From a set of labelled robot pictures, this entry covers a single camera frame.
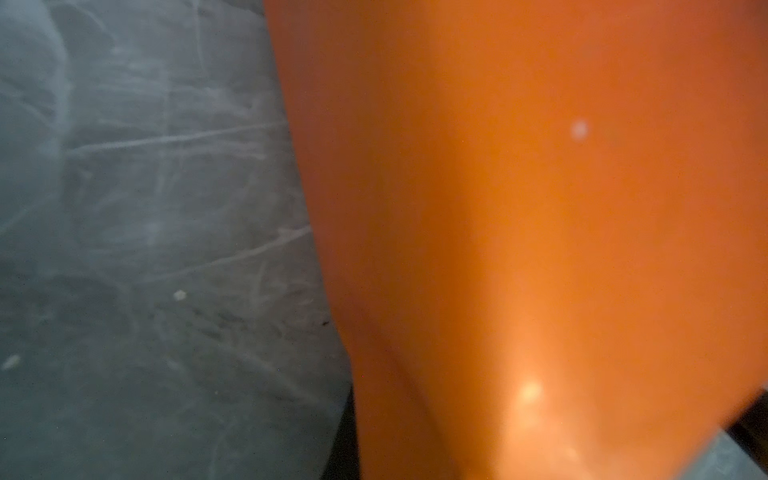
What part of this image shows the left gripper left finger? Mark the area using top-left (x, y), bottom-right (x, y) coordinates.
top-left (320, 389), bottom-right (360, 480)

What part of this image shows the yellow orange wrapping paper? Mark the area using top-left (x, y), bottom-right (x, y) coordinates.
top-left (264, 1), bottom-right (767, 479)

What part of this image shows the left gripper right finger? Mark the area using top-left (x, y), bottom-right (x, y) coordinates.
top-left (726, 391), bottom-right (767, 456)

